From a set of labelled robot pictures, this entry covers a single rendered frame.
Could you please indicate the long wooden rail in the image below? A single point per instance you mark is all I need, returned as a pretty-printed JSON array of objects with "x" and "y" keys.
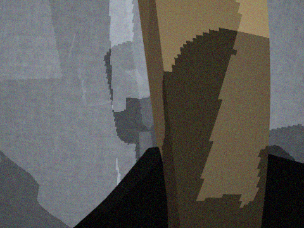
[{"x": 208, "y": 67}]

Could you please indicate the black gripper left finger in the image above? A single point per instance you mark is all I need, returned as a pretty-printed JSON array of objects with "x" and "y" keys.
[{"x": 139, "y": 201}]

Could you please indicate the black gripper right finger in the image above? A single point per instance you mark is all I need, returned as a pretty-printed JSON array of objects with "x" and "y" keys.
[{"x": 283, "y": 205}]

